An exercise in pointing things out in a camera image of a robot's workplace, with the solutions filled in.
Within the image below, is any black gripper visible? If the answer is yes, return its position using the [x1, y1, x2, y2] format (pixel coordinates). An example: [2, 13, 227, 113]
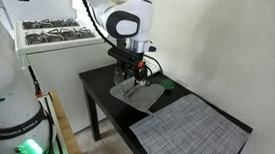
[104, 45, 150, 86]

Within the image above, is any silver spoon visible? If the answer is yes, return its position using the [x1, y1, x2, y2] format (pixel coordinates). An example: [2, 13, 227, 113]
[127, 81, 143, 101]

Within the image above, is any silver fork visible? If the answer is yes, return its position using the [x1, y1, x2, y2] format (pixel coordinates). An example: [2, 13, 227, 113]
[122, 83, 137, 99]

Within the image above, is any grey woven placemat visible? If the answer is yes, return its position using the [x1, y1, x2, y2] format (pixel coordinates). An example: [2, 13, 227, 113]
[127, 88, 254, 154]

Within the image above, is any clear drinking glass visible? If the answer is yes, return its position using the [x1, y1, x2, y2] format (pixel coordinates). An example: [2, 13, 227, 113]
[112, 66, 128, 87]

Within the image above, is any white checkered dish towel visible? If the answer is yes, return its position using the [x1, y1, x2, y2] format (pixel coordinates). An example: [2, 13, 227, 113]
[143, 58, 164, 76]

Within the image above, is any grey quilted pot holder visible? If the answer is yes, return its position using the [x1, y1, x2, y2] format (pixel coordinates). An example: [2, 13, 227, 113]
[108, 74, 167, 114]

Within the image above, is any black wooden table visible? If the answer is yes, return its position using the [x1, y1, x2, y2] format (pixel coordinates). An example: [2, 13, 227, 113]
[72, 59, 259, 154]

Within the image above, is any green round lid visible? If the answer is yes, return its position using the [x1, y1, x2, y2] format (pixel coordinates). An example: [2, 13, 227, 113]
[157, 75, 177, 91]

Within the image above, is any white gas stove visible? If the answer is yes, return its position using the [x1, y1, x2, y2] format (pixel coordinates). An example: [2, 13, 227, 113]
[5, 0, 124, 138]

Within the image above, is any wooden bench board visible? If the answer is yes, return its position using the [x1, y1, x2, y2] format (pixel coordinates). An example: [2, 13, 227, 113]
[43, 90, 92, 154]

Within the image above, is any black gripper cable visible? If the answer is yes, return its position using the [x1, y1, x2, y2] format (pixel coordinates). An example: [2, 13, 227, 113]
[55, 0, 171, 88]

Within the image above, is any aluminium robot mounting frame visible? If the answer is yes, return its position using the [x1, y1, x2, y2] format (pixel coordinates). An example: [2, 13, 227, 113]
[32, 90, 78, 154]

